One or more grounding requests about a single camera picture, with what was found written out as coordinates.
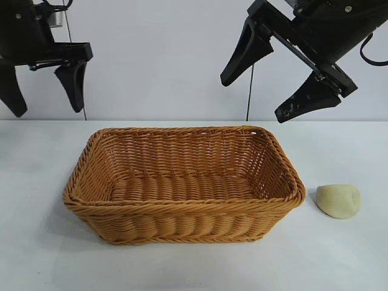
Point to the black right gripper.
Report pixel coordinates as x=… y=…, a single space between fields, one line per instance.
x=333 y=27

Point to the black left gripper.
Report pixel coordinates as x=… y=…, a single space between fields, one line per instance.
x=21 y=30

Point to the pale yellow egg yolk pastry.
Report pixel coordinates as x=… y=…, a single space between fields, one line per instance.
x=338 y=201

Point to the brown woven wicker basket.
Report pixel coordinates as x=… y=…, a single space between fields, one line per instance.
x=182 y=218

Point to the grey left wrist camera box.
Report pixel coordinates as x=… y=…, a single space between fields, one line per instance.
x=57 y=18

